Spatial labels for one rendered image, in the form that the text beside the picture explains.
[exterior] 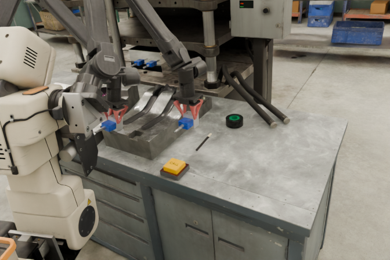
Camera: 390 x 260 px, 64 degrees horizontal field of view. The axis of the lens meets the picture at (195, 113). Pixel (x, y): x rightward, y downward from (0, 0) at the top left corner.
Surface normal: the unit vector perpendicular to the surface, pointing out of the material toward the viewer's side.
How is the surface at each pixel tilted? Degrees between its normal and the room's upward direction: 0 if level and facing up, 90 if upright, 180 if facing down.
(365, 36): 92
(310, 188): 0
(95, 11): 60
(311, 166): 0
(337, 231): 0
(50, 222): 82
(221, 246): 90
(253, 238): 90
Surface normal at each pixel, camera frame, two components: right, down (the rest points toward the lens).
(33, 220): -0.22, 0.34
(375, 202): -0.07, -0.88
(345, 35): -0.47, 0.47
